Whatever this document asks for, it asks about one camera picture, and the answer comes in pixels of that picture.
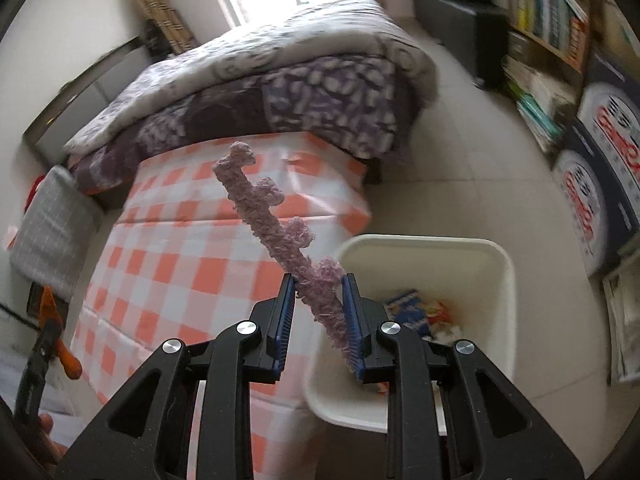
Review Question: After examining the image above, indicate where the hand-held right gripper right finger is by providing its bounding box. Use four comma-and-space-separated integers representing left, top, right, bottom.
341, 272, 586, 480

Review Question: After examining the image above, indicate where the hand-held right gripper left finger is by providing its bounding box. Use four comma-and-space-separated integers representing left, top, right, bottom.
54, 272, 297, 480

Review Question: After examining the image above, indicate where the pink fuzzy stick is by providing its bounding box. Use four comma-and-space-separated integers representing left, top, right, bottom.
212, 141, 358, 373

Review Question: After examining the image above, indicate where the white plastic bin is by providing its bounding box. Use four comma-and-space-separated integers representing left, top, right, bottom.
301, 234, 517, 433

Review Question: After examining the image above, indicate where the person's left hand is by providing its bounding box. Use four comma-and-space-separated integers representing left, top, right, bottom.
37, 412, 66, 466

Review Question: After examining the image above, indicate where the blue white packet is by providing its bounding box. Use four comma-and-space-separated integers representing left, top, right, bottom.
384, 289, 432, 338

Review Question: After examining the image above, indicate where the dark bedside box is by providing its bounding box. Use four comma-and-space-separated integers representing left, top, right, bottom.
25, 282, 48, 320

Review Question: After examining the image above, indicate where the orange white checkered cloth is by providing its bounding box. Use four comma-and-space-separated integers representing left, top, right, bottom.
70, 132, 373, 480

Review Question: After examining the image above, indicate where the grey checked pillow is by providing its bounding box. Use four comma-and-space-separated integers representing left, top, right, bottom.
7, 165, 103, 303

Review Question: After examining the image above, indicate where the red cloth item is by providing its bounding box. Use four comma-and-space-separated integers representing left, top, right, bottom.
22, 176, 47, 216

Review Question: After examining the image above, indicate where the purple floral quilt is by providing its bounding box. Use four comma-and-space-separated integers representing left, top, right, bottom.
64, 0, 438, 196

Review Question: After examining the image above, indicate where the pile of lying books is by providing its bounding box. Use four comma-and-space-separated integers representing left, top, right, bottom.
502, 55, 576, 151

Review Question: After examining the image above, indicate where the dark bed headboard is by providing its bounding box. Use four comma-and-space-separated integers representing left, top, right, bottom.
22, 35, 146, 156

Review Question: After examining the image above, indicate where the blue printed cardboard box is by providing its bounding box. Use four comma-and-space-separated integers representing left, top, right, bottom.
550, 45, 640, 278

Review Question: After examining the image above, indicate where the black cabinet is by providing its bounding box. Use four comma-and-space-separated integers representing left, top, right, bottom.
412, 0, 511, 91

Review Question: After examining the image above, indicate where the rolled bamboo mat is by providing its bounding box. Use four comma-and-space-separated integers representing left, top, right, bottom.
131, 0, 196, 56

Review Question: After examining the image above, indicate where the wooden bookshelf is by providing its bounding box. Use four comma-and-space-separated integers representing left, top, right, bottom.
500, 0, 601, 156

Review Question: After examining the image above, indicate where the row of upright books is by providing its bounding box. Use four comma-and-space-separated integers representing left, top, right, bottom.
510, 0, 591, 68

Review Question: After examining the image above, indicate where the plain brown cardboard box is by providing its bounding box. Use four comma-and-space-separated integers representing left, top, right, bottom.
592, 0, 640, 71

